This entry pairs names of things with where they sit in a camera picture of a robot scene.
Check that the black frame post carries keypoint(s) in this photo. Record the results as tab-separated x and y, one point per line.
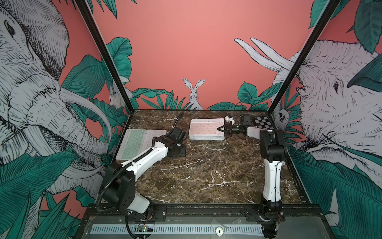
321	23
86	14

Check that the white slotted cable duct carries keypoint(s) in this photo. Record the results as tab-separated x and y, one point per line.
177	229

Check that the black front mounting rail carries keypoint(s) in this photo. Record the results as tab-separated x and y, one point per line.
251	212

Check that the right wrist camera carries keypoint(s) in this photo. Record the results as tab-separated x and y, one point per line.
243	120

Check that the left black frame post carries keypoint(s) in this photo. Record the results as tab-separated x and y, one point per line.
86	14

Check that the right black frame post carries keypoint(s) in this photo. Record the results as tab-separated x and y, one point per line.
321	23

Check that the green keyboard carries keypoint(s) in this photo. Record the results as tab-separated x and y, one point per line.
207	137
133	143

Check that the small electronics board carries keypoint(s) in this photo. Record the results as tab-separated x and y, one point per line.
144	229

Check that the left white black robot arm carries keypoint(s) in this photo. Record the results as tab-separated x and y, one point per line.
118	188

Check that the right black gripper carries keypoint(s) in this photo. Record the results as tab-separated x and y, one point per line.
230	129

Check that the white keyboard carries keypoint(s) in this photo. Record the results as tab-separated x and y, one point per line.
147	137

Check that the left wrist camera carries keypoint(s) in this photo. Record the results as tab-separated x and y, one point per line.
177	135

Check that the black white checkerboard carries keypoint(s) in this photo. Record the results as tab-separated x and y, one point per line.
262	122

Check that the pink keyboard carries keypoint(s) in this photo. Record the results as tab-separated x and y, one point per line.
206	127

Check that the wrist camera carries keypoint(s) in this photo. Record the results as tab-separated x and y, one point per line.
177	135
243	120

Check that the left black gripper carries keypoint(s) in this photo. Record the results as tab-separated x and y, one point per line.
183	153

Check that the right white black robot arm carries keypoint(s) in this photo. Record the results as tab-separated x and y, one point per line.
273	151

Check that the round silver lock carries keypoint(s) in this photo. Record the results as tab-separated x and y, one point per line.
219	231

